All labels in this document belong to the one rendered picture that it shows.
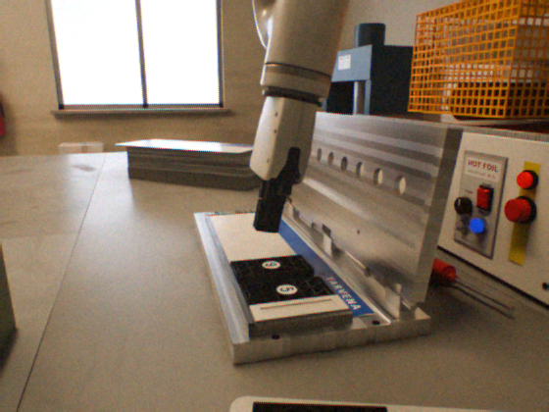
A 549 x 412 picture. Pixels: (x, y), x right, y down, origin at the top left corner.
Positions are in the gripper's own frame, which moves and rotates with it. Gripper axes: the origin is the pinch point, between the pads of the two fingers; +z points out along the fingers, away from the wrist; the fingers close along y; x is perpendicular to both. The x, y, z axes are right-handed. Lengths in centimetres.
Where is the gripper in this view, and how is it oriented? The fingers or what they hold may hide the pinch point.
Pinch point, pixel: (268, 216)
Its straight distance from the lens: 54.4
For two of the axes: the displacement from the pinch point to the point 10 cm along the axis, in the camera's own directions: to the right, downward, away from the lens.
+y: 2.5, 2.6, -9.3
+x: 9.5, 1.3, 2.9
